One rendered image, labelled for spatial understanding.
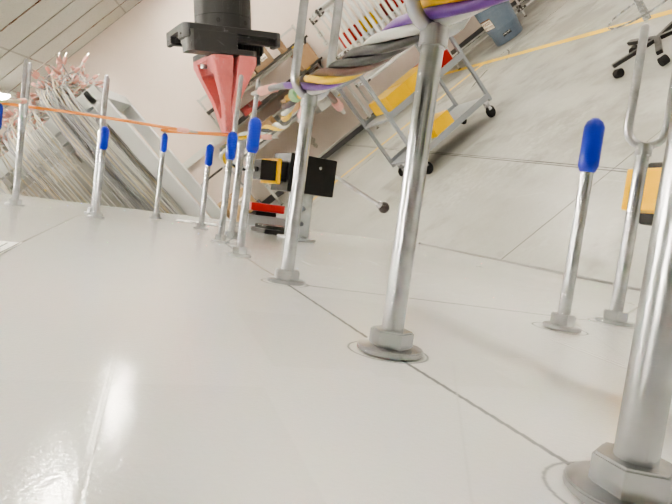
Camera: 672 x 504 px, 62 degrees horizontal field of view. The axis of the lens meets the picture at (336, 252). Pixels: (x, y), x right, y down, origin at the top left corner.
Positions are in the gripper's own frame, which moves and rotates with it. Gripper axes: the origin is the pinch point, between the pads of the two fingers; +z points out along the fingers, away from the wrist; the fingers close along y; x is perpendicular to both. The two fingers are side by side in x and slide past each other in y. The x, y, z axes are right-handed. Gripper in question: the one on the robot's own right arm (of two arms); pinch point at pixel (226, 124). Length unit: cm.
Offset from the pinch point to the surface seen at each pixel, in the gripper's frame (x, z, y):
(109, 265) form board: -32.5, 8.0, -17.7
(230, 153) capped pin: -16.1, 3.1, -5.8
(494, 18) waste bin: 450, -162, 514
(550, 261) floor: 92, 46, 175
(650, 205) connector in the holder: -37.2, 6.6, 14.7
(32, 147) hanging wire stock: 66, 1, -14
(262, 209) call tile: 17.0, 10.8, 11.5
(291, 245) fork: -35.1, 7.4, -10.3
